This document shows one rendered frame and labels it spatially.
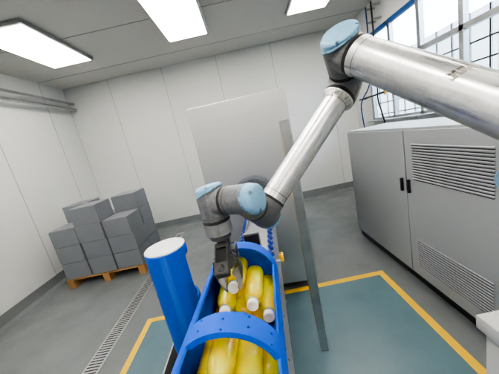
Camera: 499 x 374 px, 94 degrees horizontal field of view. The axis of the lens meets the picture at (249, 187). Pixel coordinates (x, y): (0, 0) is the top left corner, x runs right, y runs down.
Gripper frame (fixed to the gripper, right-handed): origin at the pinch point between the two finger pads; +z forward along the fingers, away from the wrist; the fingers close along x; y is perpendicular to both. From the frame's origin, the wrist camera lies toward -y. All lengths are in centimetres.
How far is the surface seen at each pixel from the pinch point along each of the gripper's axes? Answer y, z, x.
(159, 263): 63, 18, 62
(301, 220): 76, 12, -34
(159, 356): 88, 116, 105
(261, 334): -23.5, -3.4, -10.7
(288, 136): 76, -43, -35
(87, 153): 429, -85, 364
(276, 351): -25.1, 0.3, -13.5
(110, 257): 233, 81, 238
